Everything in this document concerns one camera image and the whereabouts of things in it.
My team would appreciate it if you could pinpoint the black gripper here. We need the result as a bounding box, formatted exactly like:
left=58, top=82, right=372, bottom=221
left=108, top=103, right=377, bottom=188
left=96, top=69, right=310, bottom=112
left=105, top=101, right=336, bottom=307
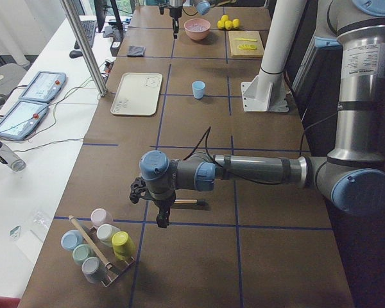
left=149, top=189, right=176, bottom=228
left=169, top=6, right=181, bottom=39

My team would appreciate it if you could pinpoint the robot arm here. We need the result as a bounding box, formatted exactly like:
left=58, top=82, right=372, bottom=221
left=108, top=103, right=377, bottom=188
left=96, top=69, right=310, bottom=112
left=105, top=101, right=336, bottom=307
left=130, top=1, right=385, bottom=228
left=144, top=0, right=235, bottom=39

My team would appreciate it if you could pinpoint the clear ice cubes pile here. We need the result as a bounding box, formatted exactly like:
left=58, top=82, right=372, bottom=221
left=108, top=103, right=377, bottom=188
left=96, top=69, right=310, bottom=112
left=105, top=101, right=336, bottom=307
left=187, top=23, right=207, bottom=33

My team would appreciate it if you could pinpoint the yellow-green cup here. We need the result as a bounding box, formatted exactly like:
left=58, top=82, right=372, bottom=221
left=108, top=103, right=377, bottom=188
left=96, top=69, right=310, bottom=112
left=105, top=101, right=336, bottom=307
left=112, top=231, right=136, bottom=261

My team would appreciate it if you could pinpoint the white cup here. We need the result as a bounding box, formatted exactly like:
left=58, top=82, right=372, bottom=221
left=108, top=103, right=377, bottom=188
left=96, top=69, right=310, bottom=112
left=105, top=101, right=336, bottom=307
left=96, top=223, right=121, bottom=248

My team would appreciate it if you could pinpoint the pink cup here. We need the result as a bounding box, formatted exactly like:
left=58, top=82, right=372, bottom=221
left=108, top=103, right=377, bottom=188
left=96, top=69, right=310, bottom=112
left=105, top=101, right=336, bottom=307
left=90, top=208, right=114, bottom=229

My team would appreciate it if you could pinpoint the metal cup rack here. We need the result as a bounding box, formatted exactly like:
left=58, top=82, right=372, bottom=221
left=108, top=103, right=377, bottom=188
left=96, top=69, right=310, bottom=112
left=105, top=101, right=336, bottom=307
left=69, top=216, right=135, bottom=287

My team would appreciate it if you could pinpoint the light blue plastic cup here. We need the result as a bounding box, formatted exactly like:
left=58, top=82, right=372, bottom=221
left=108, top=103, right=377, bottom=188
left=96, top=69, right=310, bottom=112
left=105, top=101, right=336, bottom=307
left=191, top=80, right=206, bottom=99

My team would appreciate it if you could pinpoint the grey cup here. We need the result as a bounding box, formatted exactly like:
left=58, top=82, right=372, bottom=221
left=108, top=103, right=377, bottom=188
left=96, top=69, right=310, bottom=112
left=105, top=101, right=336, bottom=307
left=81, top=257, right=107, bottom=284

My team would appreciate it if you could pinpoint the mint green cup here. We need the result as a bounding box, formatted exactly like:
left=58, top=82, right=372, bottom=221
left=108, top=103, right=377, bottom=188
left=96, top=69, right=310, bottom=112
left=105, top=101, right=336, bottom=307
left=72, top=244, right=95, bottom=266

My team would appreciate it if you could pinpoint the blue upside-down cup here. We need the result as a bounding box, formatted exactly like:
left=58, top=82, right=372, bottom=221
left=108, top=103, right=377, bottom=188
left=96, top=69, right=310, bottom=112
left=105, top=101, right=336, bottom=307
left=60, top=230, right=83, bottom=252

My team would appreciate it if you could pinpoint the pink bowl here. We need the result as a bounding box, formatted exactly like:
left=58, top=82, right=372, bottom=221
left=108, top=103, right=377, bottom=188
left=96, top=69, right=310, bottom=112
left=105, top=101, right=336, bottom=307
left=184, top=18, right=211, bottom=41

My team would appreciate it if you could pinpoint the steel muddler black tip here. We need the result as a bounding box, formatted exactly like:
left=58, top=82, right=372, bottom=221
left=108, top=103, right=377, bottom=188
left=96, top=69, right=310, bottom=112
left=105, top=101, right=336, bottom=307
left=174, top=199, right=206, bottom=206

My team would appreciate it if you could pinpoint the grey folded cloth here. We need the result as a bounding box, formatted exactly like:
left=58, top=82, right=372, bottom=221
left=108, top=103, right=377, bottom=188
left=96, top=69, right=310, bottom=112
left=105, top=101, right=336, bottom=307
left=127, top=46, right=146, bottom=58

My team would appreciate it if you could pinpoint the yellow plastic knife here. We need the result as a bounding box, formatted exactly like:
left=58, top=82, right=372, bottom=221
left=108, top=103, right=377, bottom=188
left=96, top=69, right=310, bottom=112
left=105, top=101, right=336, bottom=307
left=234, top=37, right=258, bottom=42

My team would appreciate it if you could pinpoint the wooden cutting board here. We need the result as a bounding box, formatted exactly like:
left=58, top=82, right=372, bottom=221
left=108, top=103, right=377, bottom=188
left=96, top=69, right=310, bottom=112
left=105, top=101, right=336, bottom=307
left=228, top=31, right=264, bottom=58

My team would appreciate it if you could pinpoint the lemon slices stack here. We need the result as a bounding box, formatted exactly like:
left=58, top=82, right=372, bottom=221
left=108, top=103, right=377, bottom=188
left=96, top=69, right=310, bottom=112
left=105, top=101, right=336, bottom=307
left=237, top=44, right=257, bottom=51

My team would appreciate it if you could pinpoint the white bear serving tray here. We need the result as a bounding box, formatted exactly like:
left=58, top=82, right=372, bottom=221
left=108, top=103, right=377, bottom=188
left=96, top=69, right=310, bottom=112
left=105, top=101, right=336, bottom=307
left=110, top=73, right=163, bottom=116

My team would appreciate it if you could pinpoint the black keyboard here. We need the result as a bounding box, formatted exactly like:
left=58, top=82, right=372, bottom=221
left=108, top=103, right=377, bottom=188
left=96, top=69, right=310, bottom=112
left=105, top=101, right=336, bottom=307
left=81, top=20, right=97, bottom=47

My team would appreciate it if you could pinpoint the black computer mouse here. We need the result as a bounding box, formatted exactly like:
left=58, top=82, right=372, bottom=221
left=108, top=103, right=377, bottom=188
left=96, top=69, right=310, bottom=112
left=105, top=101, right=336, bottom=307
left=69, top=49, right=83, bottom=59

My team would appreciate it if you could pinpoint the upper teach pendant tablet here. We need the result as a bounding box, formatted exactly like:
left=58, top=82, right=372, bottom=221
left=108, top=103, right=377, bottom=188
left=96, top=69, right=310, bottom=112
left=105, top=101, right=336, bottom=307
left=19, top=71, right=67, bottom=103

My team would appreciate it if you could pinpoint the teach pendant tablet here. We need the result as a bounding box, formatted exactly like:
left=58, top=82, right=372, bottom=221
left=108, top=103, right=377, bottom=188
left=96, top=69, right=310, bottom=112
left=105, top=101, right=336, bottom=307
left=19, top=71, right=67, bottom=103
left=0, top=99, right=49, bottom=141

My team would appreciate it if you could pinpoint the lower teach pendant tablet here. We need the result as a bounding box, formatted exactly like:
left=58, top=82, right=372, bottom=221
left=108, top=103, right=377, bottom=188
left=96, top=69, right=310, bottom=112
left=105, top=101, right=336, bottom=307
left=0, top=99, right=49, bottom=141

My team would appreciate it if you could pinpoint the clear plastic bottle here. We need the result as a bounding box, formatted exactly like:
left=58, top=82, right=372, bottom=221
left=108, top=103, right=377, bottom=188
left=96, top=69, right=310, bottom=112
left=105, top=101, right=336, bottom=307
left=0, top=141, right=26, bottom=172

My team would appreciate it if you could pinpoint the aluminium frame post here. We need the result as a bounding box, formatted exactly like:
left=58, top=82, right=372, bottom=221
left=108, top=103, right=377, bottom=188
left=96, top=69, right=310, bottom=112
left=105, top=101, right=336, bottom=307
left=60, top=0, right=108, bottom=97

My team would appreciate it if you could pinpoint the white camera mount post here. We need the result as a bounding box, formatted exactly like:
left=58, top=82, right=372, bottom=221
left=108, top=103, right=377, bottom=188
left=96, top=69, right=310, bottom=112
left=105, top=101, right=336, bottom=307
left=241, top=0, right=307, bottom=112

